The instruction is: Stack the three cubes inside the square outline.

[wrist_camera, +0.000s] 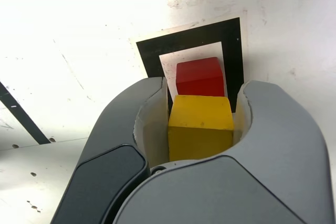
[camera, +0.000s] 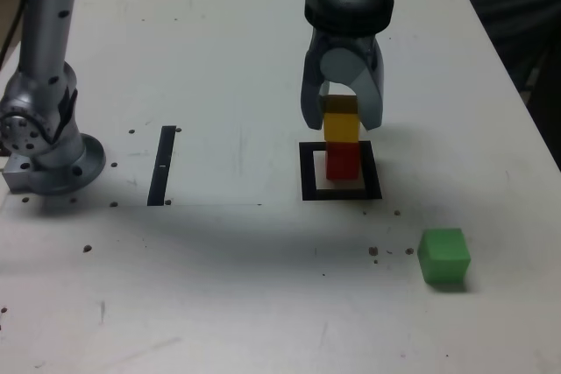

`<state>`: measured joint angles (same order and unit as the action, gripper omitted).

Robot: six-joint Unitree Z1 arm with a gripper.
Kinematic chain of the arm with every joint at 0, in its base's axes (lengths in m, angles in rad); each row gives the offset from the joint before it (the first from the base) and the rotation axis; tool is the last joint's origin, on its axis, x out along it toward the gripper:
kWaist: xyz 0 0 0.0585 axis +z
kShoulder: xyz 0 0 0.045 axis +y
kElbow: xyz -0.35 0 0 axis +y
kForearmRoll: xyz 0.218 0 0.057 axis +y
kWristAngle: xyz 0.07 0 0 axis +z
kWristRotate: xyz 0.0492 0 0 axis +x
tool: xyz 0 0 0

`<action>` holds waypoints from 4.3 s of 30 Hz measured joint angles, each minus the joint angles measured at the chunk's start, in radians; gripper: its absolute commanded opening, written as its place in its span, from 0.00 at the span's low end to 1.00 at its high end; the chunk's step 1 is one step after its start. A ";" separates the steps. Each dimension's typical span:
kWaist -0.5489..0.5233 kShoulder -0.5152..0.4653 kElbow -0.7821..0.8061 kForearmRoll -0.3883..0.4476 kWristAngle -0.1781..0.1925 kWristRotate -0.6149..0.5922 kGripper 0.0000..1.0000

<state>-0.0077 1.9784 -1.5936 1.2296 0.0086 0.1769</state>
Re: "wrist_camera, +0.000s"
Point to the red cube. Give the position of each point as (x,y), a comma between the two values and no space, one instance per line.
(199,77)

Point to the black tape strip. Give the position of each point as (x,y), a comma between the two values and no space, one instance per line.
(23,113)

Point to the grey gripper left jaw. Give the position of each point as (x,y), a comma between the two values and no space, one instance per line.
(110,155)

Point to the black tape square outline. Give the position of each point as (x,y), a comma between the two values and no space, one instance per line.
(231,51)

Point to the yellow cube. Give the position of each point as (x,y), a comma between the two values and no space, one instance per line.
(199,129)

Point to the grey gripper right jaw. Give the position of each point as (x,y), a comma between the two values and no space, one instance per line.
(262,182)

